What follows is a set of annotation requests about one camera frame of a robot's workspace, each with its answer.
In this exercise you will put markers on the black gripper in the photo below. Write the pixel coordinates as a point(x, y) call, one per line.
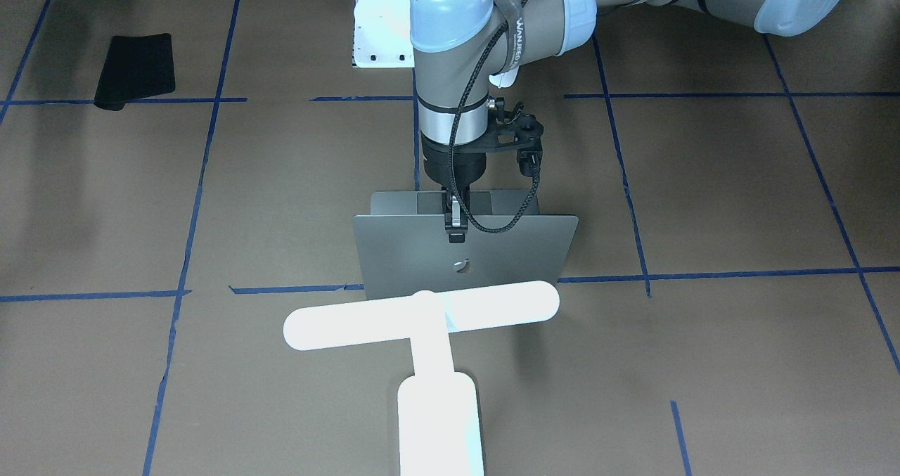
point(440, 164)

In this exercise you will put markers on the silver laptop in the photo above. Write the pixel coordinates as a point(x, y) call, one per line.
point(403, 248)

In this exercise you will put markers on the black mouse pad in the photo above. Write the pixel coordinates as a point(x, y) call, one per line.
point(135, 67)

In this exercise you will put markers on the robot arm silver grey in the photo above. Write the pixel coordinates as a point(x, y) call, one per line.
point(458, 115)

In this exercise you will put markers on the white desk lamp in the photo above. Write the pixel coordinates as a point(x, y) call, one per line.
point(438, 416)

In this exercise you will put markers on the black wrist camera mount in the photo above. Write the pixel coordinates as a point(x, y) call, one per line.
point(515, 131)

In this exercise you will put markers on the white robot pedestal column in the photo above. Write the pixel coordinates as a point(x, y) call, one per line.
point(383, 19)

